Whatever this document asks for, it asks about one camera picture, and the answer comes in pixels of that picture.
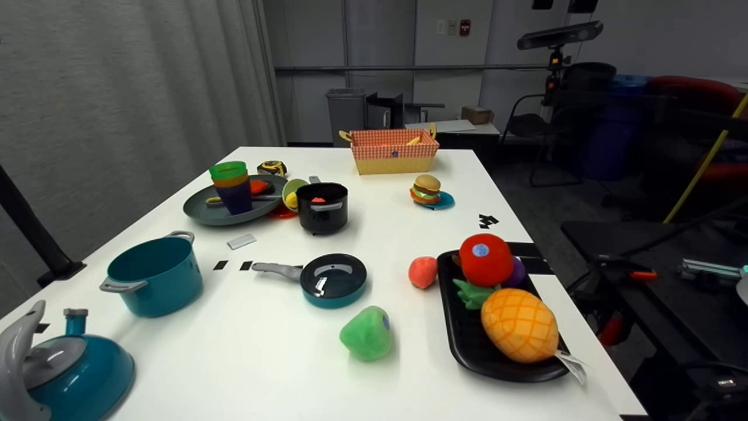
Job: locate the teal toy frying pan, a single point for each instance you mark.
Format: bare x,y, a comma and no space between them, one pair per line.
273,271

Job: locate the toy hamburger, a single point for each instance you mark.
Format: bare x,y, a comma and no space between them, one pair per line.
426,190

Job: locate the small red toy food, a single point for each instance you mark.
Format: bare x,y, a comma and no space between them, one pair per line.
318,201

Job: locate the orange yellow basket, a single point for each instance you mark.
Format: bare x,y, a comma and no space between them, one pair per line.
394,153

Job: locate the blue plastic disc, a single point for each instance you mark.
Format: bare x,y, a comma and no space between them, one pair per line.
447,202

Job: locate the small red plush fruit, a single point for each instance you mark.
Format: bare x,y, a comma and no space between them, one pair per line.
425,273

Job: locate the yellow-green toy cup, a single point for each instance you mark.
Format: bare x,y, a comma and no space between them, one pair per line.
291,195

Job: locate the red plastic disc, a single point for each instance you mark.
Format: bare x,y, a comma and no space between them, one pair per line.
282,215

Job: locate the grey waste bin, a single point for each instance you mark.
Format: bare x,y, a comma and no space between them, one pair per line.
345,115

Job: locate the small black clips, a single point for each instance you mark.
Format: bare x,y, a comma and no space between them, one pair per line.
488,222

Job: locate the orange toy food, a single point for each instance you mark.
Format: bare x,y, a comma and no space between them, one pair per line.
260,189

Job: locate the red plush apple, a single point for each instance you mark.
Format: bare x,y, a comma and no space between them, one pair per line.
485,260

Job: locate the green plush fruit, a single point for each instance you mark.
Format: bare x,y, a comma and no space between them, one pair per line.
369,336

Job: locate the green plush vegetable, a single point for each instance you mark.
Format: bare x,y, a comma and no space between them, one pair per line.
474,296

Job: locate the small grey card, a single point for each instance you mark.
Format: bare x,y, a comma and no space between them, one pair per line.
241,241

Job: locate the purple plastic cup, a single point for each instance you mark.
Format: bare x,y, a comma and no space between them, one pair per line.
235,201

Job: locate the brown cardboard box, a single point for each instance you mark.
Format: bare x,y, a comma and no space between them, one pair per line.
477,115

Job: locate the orange plastic cup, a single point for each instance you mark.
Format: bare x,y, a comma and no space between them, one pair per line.
233,183

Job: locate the green plastic cup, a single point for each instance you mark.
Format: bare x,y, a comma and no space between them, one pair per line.
231,172

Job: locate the purple plush fruit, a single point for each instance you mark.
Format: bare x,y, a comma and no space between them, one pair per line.
518,273

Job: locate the black plastic tray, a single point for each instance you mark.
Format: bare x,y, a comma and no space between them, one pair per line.
469,342

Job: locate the yellow toy piece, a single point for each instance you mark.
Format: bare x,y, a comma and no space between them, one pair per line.
213,202

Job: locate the dark grey plate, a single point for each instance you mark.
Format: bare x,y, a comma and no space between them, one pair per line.
203,212

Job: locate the black folding chair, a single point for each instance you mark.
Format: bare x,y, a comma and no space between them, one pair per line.
538,133

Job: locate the orange plush fruit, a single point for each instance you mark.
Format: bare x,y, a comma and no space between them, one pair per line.
518,326

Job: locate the dark tripod stand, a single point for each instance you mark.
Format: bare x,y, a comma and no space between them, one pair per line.
558,74

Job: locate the teal toy saucepan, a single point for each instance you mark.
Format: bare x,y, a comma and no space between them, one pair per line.
155,282

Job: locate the blue barrel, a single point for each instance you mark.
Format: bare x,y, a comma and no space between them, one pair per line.
620,129

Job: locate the grey backdrop curtain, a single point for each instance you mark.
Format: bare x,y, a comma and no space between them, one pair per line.
117,101

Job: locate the yellow stick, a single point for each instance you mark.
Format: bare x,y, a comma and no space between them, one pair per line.
702,164

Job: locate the teal toy kettle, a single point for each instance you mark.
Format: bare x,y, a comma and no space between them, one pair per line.
86,382

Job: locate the black diagonal pole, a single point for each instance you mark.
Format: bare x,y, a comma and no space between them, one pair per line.
35,231

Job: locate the red padded seat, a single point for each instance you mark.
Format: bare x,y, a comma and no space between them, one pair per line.
702,95

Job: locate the dark stereo camera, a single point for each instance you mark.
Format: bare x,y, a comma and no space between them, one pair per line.
560,37

